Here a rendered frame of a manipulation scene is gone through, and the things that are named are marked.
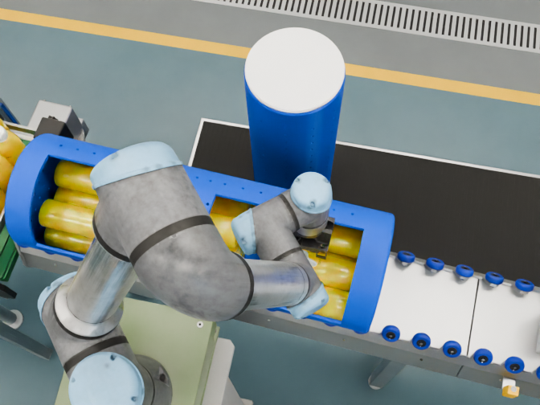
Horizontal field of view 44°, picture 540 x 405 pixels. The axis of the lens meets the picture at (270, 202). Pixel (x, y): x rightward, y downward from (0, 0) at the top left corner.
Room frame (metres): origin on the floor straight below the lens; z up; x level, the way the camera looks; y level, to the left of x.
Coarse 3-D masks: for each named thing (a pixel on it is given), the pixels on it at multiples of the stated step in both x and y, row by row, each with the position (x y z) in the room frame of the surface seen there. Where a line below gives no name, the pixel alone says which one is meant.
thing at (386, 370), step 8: (384, 360) 0.34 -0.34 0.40; (376, 368) 0.34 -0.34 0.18; (384, 368) 0.31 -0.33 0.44; (392, 368) 0.30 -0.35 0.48; (400, 368) 0.29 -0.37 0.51; (376, 376) 0.31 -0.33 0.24; (384, 376) 0.30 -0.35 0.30; (392, 376) 0.29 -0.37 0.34; (376, 384) 0.30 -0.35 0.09; (384, 384) 0.29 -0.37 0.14
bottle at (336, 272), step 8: (312, 256) 0.46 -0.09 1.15; (328, 256) 0.46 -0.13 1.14; (320, 264) 0.44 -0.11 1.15; (328, 264) 0.44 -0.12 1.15; (336, 264) 0.44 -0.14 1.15; (344, 264) 0.44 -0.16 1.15; (352, 264) 0.44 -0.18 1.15; (320, 272) 0.42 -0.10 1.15; (328, 272) 0.42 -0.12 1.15; (336, 272) 0.42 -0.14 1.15; (344, 272) 0.42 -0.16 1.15; (352, 272) 0.42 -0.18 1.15; (328, 280) 0.41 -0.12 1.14; (336, 280) 0.41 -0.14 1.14; (344, 280) 0.40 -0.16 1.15; (344, 288) 0.39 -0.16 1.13
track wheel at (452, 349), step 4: (444, 344) 0.28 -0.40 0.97; (448, 344) 0.28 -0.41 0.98; (452, 344) 0.28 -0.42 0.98; (456, 344) 0.28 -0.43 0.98; (444, 348) 0.27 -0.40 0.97; (448, 348) 0.27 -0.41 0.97; (452, 348) 0.27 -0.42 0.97; (456, 348) 0.27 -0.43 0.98; (460, 348) 0.27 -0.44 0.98; (444, 352) 0.26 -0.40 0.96; (448, 352) 0.26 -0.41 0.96; (452, 352) 0.26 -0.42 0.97; (456, 352) 0.26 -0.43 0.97; (460, 352) 0.26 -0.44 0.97; (448, 356) 0.25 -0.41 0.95; (452, 356) 0.25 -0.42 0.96; (456, 356) 0.25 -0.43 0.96
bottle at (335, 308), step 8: (328, 288) 0.39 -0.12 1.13; (336, 288) 0.39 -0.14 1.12; (336, 296) 0.37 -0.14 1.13; (344, 296) 0.37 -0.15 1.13; (328, 304) 0.36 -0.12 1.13; (336, 304) 0.35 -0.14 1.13; (344, 304) 0.35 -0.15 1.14; (320, 312) 0.34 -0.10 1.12; (328, 312) 0.34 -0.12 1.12; (336, 312) 0.34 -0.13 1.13
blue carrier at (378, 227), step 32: (32, 160) 0.71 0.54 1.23; (96, 160) 0.70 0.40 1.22; (32, 192) 0.63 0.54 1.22; (224, 192) 0.60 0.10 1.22; (256, 192) 0.60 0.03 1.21; (32, 224) 0.62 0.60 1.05; (352, 224) 0.51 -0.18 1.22; (384, 224) 0.51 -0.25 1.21; (256, 256) 0.53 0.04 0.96; (384, 256) 0.43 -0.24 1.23; (352, 288) 0.37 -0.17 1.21; (320, 320) 0.33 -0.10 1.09; (352, 320) 0.32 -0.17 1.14
